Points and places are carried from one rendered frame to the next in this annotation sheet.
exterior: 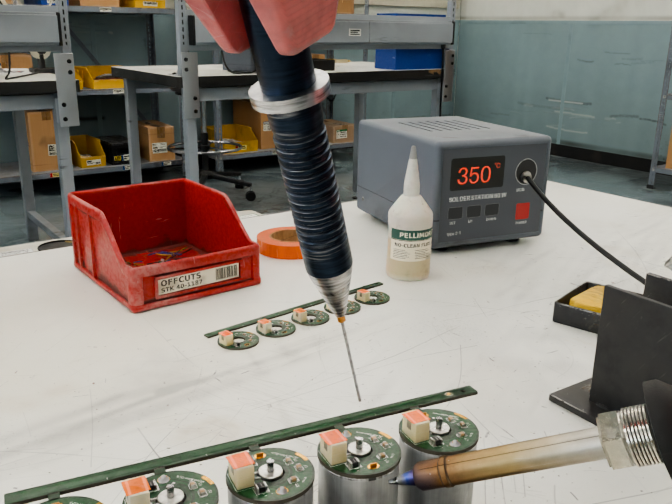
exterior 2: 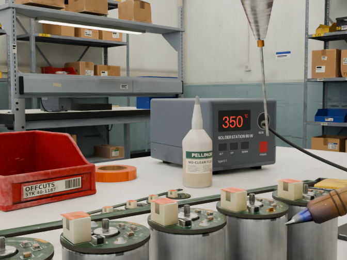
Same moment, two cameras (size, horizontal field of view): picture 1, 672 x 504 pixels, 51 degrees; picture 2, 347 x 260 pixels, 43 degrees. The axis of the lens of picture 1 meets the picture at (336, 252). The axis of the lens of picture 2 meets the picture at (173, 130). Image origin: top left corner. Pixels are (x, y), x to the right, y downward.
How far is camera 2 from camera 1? 0.10 m
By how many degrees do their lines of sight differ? 15
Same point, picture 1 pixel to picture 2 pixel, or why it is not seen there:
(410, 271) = (200, 180)
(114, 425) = not seen: outside the picture
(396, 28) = (148, 84)
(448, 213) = (218, 147)
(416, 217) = (202, 142)
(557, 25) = (239, 86)
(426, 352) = not seen: hidden behind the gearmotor
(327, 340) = not seen: hidden behind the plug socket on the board
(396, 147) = (178, 110)
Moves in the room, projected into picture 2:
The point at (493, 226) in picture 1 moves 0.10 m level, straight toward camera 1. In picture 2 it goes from (246, 156) to (254, 169)
